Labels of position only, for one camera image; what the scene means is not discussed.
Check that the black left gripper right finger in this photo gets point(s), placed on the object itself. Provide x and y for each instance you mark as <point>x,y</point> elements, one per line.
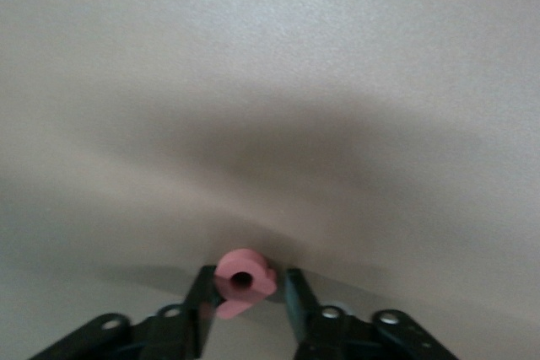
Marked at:
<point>308,322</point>

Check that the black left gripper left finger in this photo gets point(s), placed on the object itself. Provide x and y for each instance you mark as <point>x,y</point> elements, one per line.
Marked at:
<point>198,326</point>

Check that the red foam letter b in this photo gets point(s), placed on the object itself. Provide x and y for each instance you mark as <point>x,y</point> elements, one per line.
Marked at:
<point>236,259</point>

